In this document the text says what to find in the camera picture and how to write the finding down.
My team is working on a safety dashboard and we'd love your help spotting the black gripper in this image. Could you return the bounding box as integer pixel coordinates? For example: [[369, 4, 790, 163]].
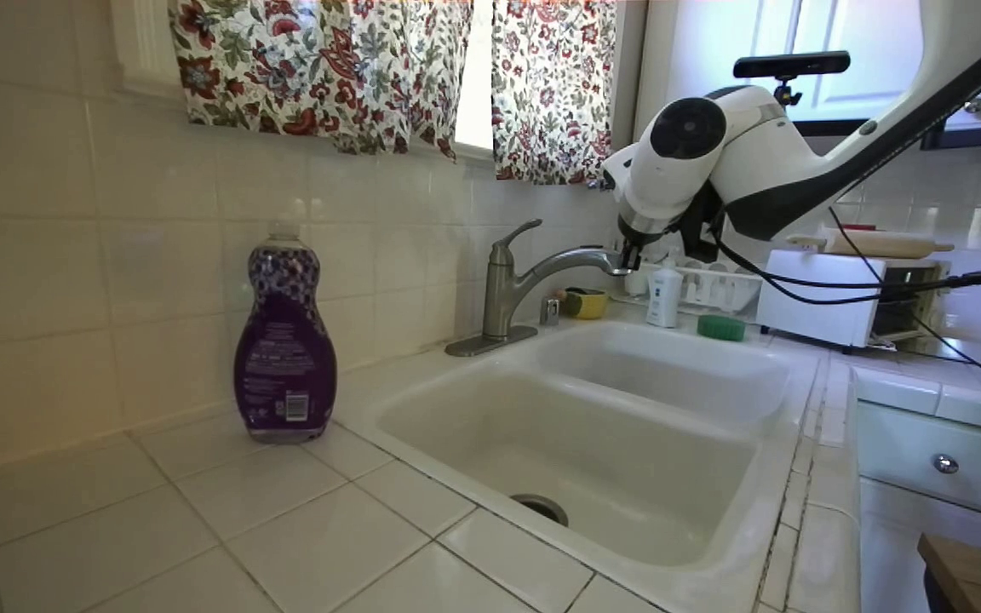
[[612, 212, 655, 277]]

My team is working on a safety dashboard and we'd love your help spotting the brushed metal kitchen faucet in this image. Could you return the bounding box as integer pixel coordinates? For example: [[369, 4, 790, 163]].
[[443, 217, 631, 362]]

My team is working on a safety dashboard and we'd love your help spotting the small white bottle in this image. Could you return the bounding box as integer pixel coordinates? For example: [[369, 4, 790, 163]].
[[642, 254, 689, 334]]

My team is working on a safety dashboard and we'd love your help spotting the yellow sponge holder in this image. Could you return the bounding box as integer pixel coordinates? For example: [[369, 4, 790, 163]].
[[557, 285, 608, 323]]

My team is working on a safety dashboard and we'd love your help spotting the white dish rack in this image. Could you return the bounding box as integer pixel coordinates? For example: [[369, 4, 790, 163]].
[[622, 254, 768, 320]]

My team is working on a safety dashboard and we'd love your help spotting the green sponge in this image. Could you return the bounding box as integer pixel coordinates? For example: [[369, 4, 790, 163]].
[[694, 310, 749, 344]]

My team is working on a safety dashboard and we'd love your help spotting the narrow floral curtain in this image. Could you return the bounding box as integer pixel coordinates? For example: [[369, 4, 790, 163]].
[[487, 0, 622, 191]]

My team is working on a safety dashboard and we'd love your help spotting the white double basin sink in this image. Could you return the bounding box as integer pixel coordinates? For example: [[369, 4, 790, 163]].
[[332, 317, 823, 613]]

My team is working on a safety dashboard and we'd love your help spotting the white toaster oven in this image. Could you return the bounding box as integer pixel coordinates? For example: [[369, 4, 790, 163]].
[[753, 244, 954, 353]]

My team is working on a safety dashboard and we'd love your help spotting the wooden cutting board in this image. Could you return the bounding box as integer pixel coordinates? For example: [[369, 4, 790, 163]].
[[790, 230, 956, 261]]

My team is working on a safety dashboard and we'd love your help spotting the white drawer front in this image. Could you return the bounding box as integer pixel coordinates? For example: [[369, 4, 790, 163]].
[[850, 394, 981, 529]]

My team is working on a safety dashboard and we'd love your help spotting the wide floral curtain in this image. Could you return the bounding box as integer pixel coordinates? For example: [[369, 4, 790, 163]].
[[163, 0, 477, 161]]

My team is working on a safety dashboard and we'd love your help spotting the purple dish soap bottle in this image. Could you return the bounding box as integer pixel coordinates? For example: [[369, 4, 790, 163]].
[[231, 222, 339, 446]]

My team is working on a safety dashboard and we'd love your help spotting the brown wooden board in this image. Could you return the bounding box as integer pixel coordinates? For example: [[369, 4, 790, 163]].
[[917, 531, 981, 613]]

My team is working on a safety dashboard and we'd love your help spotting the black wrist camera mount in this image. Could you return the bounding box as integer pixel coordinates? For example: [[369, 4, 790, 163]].
[[678, 184, 728, 264]]

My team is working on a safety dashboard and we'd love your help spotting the white wall cabinet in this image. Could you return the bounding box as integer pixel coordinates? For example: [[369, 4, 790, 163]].
[[631, 0, 926, 127]]

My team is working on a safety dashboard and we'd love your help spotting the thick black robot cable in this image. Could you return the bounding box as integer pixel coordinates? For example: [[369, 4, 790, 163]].
[[720, 236, 981, 310]]

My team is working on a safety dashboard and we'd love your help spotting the black camera on stand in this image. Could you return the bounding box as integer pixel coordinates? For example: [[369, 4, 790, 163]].
[[728, 49, 854, 113]]

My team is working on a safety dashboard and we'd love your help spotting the thin black cable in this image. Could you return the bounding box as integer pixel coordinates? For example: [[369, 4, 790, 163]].
[[829, 205, 981, 401]]

